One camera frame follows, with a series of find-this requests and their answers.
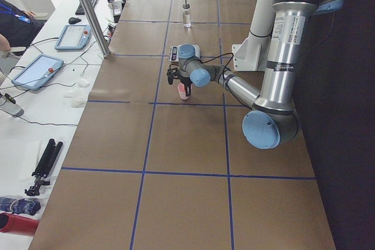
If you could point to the person in black shirt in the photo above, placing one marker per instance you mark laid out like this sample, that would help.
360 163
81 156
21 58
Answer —
18 28

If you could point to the clear water bottle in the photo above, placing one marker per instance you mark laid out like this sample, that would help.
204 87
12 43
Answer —
9 105

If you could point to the blue teach pendant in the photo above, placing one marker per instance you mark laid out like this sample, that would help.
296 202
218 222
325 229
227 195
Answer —
38 72
73 37

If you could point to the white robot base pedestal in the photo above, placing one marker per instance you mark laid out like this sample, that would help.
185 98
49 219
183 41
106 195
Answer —
252 54

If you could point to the glass sauce bottle steel cap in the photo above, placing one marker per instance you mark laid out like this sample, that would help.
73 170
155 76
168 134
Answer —
186 14

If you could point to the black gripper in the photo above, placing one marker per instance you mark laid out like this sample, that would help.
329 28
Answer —
185 81

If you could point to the near blue teach pendant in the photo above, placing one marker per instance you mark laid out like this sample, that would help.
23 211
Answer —
38 72

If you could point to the crumpled white tissue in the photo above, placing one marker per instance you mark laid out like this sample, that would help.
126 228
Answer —
78 95

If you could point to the far blue teach pendant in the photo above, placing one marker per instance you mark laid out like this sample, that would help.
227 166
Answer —
73 37

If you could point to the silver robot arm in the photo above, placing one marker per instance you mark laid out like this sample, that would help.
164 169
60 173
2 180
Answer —
273 46

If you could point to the red cylinder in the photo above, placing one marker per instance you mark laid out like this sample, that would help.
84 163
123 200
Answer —
18 225

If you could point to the silver digital kitchen scale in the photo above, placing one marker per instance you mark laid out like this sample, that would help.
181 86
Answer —
173 52

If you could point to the black folded tripod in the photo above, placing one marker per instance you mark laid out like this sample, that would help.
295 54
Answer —
44 167

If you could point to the black computer mouse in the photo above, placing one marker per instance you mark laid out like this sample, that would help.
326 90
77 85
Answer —
74 20

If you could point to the pink paper cup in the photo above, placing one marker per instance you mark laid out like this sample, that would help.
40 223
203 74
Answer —
182 92

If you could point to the aluminium frame post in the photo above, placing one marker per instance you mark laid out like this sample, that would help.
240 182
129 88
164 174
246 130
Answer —
95 26

